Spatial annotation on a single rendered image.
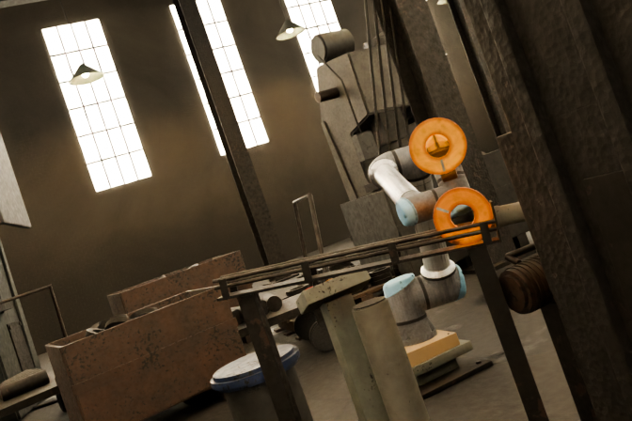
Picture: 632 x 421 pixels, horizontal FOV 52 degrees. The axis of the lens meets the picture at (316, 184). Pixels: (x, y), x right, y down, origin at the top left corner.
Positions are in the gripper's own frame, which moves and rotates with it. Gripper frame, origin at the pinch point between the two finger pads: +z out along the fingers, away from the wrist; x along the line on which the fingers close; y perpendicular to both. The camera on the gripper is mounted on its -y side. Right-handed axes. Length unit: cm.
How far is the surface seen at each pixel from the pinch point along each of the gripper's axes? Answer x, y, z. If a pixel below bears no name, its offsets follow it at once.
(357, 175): -107, 172, -559
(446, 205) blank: -2.9, -18.1, -1.1
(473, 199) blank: 4.3, -18.9, -1.3
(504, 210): 10.8, -24.1, -2.1
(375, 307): -34, -36, -27
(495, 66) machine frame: 18.1, 1.8, 30.2
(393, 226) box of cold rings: -54, 47, -310
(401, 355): -31, -52, -33
